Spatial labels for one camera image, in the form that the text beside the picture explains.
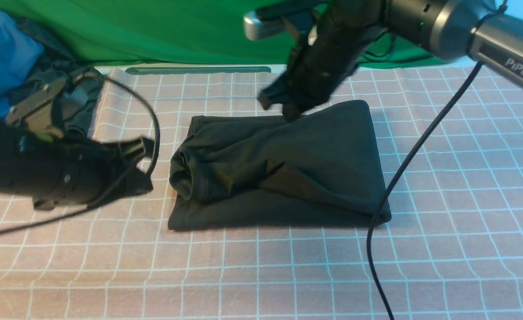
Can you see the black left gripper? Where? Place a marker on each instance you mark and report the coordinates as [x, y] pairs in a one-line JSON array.
[[98, 173]]

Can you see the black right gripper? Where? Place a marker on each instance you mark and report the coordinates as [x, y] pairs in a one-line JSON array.
[[316, 69]]

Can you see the dark gray long-sleeved shirt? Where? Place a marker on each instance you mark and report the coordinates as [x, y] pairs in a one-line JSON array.
[[322, 170]]

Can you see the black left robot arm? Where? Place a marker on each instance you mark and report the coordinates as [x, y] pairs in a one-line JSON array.
[[32, 162]]

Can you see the dark crumpled garment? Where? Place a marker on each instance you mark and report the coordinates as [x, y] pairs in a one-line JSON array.
[[57, 58]]

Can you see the green backdrop cloth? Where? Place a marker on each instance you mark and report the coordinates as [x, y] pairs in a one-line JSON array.
[[113, 32]]

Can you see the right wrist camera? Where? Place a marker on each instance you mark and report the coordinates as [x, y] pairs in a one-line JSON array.
[[295, 17]]

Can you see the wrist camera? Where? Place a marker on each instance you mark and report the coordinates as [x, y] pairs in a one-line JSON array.
[[57, 102], [295, 17]]

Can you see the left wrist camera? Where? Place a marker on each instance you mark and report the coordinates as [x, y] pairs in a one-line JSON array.
[[57, 102]]

